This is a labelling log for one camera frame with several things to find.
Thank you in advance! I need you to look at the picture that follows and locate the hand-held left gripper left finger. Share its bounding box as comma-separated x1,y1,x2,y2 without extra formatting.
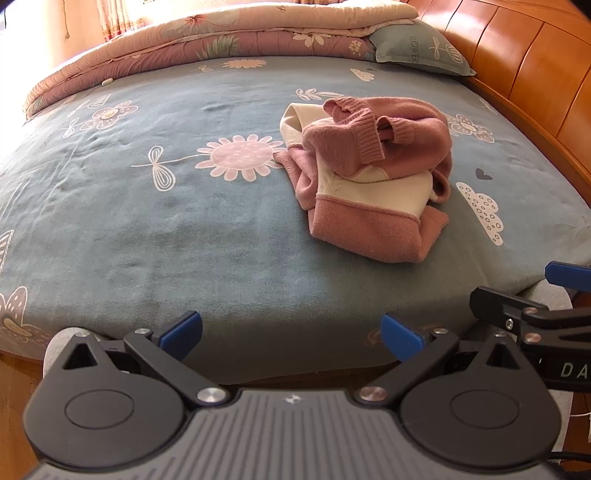
60,311,229,409

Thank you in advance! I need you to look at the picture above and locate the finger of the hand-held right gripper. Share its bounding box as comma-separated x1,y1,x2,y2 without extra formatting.
545,261,591,291
470,286,591,345

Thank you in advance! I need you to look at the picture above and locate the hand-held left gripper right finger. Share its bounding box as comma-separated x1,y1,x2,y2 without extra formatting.
358,313,529,408

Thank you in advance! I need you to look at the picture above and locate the pink and cream knit sweater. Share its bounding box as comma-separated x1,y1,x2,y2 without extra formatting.
272,96,454,264

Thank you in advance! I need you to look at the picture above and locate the wooden bed headboard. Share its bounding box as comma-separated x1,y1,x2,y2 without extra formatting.
406,0,591,204

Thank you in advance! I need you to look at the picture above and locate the grey-blue pillow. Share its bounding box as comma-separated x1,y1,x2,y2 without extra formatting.
368,18,477,77

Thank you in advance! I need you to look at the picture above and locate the folded pink floral quilt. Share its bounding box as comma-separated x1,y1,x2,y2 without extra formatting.
25,0,419,121

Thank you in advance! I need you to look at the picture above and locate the pink floral curtain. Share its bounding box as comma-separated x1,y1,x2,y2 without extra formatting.
92,0,158,44

